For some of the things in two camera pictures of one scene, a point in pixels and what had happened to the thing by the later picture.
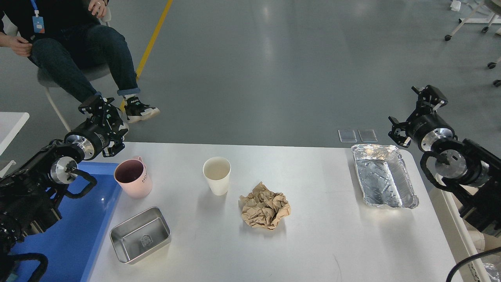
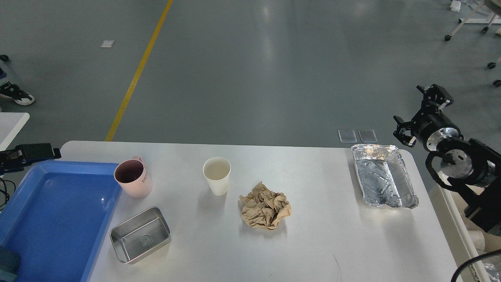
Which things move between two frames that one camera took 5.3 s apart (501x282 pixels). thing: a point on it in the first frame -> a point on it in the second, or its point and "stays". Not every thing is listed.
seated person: (65, 37) -> (14, 91)
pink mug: (131, 175) stays
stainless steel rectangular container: (141, 235) stays
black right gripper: (426, 127) stays
